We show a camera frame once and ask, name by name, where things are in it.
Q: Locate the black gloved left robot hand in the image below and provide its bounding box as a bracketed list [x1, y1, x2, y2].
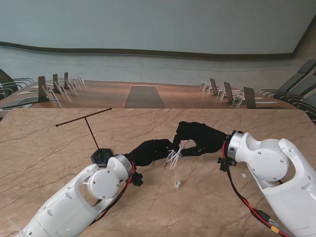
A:
[125, 138, 173, 168]

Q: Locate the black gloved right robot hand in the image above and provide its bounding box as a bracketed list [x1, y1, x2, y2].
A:
[172, 120, 228, 158]

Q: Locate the white wired earphone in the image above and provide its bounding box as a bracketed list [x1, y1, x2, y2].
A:
[164, 139, 192, 188]

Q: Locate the black T rack marble base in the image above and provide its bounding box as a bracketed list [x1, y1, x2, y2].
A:
[55, 107, 115, 166]

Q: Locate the brown conference table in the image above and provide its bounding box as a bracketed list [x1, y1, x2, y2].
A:
[0, 79, 298, 110]

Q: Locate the grey office chair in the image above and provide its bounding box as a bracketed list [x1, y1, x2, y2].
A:
[258, 59, 316, 97]
[293, 91, 316, 124]
[278, 70, 316, 104]

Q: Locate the dark office chair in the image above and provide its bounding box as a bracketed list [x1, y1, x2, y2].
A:
[0, 68, 35, 92]

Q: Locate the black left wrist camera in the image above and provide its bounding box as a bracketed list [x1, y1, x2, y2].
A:
[129, 172, 144, 187]

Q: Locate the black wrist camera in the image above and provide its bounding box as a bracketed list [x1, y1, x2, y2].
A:
[217, 157, 237, 173]
[129, 172, 144, 187]

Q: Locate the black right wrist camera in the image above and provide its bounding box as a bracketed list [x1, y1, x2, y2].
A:
[217, 157, 237, 173]

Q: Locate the red black left arm cable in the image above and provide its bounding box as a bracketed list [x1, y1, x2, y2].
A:
[90, 161, 137, 224]

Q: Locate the red black arm cable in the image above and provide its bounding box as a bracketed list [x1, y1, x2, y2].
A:
[90, 161, 137, 224]
[221, 142, 292, 237]

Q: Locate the red black right arm cable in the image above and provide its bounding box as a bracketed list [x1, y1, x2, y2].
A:
[221, 142, 292, 237]

